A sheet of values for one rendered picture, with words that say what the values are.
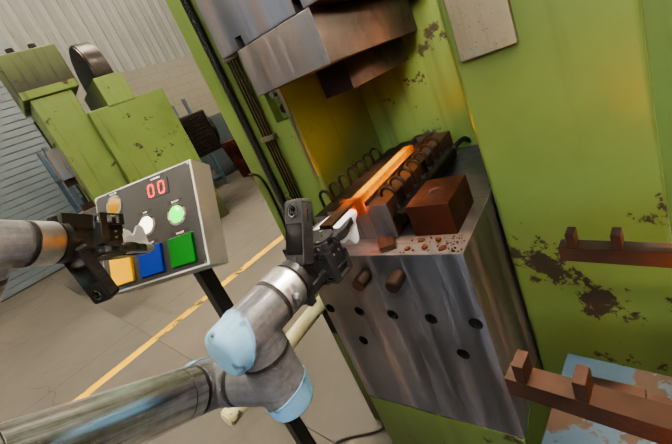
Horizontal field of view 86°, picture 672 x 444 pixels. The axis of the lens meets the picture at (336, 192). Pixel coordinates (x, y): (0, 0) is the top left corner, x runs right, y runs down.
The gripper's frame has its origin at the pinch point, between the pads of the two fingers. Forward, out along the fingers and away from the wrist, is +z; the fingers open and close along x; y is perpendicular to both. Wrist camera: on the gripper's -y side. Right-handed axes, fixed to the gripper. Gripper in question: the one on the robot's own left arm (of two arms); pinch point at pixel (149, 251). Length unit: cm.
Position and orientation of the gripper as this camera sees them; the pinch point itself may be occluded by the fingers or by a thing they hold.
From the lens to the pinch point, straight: 92.0
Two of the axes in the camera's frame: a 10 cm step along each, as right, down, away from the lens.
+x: -9.1, 3.1, 2.7
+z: 3.2, 1.2, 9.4
